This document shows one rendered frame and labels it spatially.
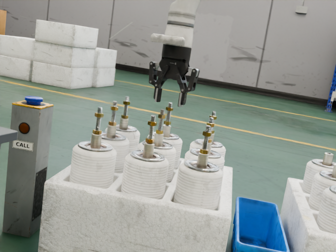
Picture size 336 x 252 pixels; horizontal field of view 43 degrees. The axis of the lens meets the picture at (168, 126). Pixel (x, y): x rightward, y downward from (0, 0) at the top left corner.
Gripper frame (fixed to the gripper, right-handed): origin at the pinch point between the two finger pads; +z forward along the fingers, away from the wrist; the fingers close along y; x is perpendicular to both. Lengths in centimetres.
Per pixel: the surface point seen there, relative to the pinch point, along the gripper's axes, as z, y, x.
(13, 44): 3, 246, -182
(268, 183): 35, -17, -70
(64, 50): 1, 193, -186
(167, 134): 9.2, -1.1, 0.6
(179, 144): 11.2, -5.0, 0.4
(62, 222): 25.5, 4.3, 34.0
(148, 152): 9.1, -8.0, 23.3
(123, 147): 11.6, 2.7, 15.7
